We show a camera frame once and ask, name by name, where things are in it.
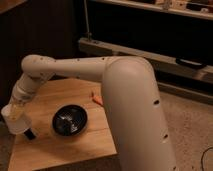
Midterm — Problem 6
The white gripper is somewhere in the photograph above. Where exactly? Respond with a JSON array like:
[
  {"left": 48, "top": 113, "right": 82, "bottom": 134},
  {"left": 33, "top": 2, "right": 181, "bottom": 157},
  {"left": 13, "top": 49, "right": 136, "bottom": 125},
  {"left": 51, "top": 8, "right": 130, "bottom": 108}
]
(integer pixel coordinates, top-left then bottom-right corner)
[{"left": 9, "top": 84, "right": 35, "bottom": 105}]

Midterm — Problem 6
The white ceramic cup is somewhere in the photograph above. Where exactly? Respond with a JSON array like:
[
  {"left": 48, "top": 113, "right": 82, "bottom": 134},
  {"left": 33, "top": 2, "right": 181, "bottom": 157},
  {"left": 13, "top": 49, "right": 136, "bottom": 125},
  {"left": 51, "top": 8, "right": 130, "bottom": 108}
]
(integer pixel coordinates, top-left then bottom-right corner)
[{"left": 1, "top": 104, "right": 31, "bottom": 135}]

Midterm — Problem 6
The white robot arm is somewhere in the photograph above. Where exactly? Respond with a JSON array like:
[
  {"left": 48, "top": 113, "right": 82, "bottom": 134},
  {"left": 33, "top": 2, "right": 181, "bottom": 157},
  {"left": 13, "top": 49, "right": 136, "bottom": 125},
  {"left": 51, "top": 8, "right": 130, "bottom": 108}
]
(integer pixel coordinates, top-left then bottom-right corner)
[{"left": 10, "top": 55, "right": 179, "bottom": 171}]

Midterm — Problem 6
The black round bowl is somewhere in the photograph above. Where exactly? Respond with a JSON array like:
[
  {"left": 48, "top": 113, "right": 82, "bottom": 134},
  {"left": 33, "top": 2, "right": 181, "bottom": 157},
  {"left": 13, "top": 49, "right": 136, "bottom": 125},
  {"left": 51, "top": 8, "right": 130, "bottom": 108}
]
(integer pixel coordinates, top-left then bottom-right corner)
[{"left": 52, "top": 105, "right": 88, "bottom": 136}]

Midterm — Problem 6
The wooden table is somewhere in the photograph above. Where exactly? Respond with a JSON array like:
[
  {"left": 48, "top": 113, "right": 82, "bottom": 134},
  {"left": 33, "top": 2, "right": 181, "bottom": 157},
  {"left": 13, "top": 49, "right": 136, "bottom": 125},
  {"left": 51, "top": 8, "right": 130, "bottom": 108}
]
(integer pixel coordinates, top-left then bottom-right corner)
[{"left": 8, "top": 79, "right": 116, "bottom": 171}]

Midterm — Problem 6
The orange carrot toy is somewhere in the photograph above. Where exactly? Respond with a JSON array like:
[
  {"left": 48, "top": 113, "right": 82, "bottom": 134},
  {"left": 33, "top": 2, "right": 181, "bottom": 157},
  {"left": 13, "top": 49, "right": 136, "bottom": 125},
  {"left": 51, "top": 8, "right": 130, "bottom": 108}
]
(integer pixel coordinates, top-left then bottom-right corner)
[{"left": 91, "top": 92, "right": 103, "bottom": 106}]

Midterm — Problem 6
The metal pole stand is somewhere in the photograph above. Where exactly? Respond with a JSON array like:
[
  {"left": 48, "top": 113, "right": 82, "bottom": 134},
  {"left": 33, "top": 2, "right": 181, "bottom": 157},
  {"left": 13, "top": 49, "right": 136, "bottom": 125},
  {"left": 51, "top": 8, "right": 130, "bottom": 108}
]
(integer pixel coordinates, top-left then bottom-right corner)
[{"left": 83, "top": 0, "right": 92, "bottom": 41}]

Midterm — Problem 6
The black handle on shelf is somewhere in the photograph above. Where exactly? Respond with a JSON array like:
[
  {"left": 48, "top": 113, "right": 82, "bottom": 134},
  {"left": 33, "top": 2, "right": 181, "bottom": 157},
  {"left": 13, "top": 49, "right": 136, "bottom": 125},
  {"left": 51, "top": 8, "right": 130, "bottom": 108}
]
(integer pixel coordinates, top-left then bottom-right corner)
[{"left": 175, "top": 58, "right": 207, "bottom": 70}]

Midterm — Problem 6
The black cable on floor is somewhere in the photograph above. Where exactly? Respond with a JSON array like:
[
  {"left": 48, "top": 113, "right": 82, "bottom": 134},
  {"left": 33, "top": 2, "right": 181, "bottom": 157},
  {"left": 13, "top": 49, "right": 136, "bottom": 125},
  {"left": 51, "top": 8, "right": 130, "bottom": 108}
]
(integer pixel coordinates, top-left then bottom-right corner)
[{"left": 199, "top": 146, "right": 213, "bottom": 171}]

